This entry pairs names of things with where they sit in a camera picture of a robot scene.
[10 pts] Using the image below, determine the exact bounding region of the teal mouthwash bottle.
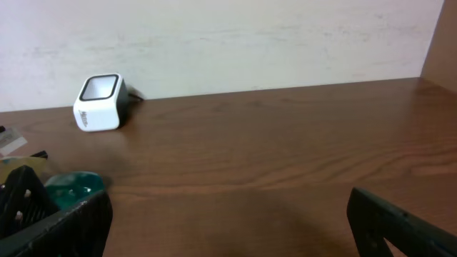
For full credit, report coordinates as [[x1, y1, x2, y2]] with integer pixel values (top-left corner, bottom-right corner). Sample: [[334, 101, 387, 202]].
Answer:
[[44, 171, 105, 209]]

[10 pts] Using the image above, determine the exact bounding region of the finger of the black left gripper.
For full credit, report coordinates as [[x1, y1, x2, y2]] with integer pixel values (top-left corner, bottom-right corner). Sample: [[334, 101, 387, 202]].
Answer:
[[1, 166, 59, 239]]

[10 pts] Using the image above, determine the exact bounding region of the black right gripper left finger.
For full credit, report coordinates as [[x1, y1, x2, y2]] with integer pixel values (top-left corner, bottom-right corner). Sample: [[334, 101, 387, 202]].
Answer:
[[1, 191, 113, 256]]

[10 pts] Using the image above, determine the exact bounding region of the yellow snack bag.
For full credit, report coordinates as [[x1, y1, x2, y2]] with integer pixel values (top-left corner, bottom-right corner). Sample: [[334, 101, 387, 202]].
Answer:
[[1, 126, 49, 183]]

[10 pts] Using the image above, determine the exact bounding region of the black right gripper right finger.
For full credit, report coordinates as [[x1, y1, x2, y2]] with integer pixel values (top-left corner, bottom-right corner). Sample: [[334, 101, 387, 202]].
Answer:
[[346, 188, 456, 257]]

